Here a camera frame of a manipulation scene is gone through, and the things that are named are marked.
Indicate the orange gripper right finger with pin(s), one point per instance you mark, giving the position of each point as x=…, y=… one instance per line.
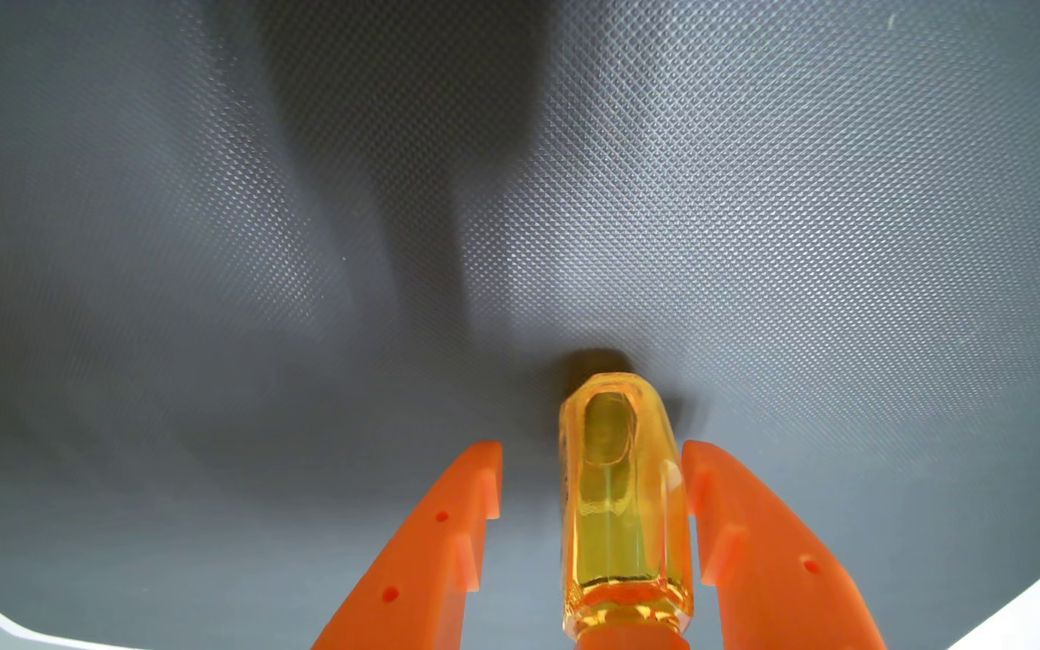
x=782, y=578

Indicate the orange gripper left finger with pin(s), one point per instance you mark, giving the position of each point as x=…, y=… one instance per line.
x=421, y=560

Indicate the amber eyedrops bottle orange cap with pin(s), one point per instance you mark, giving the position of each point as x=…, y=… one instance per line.
x=624, y=524

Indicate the grey textured desk mat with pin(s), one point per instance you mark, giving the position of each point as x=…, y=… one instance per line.
x=213, y=271

